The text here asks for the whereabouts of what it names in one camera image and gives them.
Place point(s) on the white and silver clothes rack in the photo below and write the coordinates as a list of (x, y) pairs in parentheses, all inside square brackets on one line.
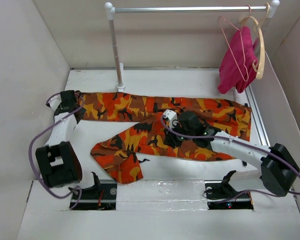
[(174, 48)]

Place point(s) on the magenta hanging garment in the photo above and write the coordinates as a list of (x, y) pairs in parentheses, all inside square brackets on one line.
[(241, 86)]

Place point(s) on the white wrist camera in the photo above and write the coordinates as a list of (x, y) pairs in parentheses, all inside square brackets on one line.
[(172, 118), (53, 102)]

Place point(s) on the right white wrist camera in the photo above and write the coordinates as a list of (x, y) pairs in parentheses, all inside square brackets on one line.
[(172, 118)]

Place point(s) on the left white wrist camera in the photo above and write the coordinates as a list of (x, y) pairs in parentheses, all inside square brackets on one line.
[(53, 102)]

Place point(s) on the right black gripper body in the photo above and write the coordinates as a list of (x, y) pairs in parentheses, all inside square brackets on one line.
[(179, 130)]

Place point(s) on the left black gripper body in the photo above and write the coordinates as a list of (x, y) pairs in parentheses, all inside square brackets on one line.
[(82, 111)]

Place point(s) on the aluminium side rail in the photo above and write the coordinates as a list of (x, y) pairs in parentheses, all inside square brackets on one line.
[(257, 118)]

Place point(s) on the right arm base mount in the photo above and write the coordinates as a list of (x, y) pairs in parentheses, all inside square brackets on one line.
[(222, 196)]

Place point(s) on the pink wire hanger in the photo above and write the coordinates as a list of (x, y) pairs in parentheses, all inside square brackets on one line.
[(234, 66)]

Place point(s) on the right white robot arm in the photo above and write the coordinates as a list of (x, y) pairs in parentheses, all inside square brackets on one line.
[(278, 170)]

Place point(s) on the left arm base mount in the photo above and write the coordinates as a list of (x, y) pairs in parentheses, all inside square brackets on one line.
[(96, 198)]

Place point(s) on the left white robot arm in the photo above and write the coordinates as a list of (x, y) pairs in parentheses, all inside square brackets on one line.
[(57, 161)]

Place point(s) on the beige plastic hanger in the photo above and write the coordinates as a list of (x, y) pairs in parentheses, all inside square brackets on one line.
[(259, 69)]

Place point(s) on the orange camouflage trousers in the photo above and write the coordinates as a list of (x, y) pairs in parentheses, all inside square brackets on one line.
[(118, 155)]

